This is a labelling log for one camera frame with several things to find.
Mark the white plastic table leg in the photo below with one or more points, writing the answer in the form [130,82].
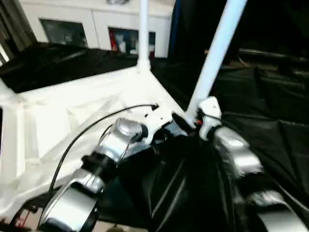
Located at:
[4,89]
[144,34]
[215,53]

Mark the white plastic table top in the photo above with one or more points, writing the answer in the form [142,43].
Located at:
[58,116]

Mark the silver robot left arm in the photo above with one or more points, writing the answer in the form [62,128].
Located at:
[106,154]

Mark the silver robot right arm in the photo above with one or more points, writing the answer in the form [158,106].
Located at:
[241,159]

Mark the black mat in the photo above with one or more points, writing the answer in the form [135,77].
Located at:
[203,193]

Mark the dark grey bar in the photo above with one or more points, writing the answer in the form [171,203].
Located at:
[275,54]

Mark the white glass-door cabinet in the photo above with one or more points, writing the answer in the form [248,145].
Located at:
[87,21]

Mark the grey metal rack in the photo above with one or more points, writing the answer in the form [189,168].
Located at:
[14,21]

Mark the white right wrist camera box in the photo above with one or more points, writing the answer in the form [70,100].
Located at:
[208,116]

